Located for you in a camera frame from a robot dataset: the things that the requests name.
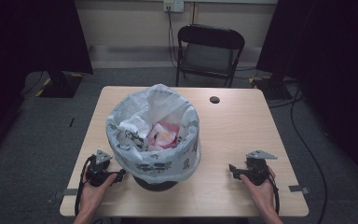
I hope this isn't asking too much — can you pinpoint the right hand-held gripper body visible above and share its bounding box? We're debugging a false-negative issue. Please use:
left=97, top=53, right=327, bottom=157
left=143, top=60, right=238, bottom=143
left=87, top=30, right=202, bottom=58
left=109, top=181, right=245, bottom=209
left=244, top=149, right=279, bottom=187

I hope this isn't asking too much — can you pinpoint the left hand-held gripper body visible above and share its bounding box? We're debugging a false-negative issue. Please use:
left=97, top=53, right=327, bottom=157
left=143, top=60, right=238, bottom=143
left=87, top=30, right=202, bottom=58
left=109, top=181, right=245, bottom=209
left=85, top=149, right=119, bottom=188

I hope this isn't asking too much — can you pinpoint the person's left hand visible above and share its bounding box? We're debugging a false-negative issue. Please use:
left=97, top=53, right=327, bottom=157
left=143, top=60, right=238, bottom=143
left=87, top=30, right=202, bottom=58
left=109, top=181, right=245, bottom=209
left=78, top=167, right=119, bottom=216

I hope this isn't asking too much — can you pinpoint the person's right hand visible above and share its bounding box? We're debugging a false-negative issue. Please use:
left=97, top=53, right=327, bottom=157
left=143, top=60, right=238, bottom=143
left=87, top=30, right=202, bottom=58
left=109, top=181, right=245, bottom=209
left=240, top=167, right=278, bottom=217

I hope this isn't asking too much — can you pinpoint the black trash bin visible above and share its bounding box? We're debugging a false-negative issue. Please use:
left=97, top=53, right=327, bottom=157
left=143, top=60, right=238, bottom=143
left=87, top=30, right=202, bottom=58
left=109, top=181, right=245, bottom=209
left=132, top=175, right=180, bottom=192

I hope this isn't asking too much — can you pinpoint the white crumpled paper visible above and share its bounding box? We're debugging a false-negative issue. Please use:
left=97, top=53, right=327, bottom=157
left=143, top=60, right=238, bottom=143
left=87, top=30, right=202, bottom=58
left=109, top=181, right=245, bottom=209
left=117, top=115, right=152, bottom=152

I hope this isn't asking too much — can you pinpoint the bin with white liner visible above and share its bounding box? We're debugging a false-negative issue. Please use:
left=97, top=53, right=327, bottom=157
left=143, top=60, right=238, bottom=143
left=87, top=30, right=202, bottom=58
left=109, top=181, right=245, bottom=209
left=105, top=83, right=202, bottom=185

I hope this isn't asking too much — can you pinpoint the pink crumpled wrapper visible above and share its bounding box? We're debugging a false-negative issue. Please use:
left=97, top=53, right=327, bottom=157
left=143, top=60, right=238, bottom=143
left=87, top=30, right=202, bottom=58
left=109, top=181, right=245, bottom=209
left=146, top=120, right=182, bottom=152

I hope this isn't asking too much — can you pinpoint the black stand base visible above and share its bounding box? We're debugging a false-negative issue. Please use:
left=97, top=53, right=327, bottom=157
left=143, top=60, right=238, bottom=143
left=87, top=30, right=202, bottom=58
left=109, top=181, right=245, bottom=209
left=249, top=75, right=294, bottom=101
left=34, top=70, right=86, bottom=99

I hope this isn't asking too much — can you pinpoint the black folding chair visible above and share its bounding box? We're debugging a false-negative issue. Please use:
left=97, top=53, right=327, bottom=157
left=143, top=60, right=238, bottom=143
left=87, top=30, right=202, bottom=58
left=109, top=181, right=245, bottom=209
left=175, top=23, right=246, bottom=89

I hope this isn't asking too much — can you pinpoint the black curtain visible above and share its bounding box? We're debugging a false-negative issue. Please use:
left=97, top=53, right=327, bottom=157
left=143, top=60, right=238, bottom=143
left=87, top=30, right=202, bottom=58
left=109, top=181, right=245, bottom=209
left=0, top=0, right=94, bottom=163
left=255, top=0, right=358, bottom=189

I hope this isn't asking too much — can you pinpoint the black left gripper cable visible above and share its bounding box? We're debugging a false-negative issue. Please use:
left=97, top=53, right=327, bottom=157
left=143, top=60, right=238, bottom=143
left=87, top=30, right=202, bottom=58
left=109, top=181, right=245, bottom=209
left=74, top=154, right=97, bottom=218

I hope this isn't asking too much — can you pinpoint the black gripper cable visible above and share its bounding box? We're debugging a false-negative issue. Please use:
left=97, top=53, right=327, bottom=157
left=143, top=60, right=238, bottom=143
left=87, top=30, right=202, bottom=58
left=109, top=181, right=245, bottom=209
left=268, top=171, right=282, bottom=216
left=74, top=154, right=97, bottom=218

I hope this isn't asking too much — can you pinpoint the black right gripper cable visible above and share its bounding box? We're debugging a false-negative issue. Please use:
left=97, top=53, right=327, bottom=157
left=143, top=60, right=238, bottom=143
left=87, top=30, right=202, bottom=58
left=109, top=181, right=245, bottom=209
left=268, top=171, right=282, bottom=216

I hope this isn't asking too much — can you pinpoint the long black floor cable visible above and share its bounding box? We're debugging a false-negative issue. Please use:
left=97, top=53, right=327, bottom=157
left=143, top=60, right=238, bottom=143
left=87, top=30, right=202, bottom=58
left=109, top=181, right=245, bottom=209
left=268, top=86, right=329, bottom=224

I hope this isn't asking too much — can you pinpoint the black wall socket cable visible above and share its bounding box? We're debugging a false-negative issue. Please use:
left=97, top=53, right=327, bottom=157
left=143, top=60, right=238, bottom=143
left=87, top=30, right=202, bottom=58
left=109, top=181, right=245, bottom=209
left=166, top=7, right=179, bottom=69

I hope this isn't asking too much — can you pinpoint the white wall socket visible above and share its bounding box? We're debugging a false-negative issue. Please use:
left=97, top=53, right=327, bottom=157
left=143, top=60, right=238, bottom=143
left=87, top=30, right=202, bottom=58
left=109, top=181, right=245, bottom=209
left=162, top=0, right=186, bottom=14

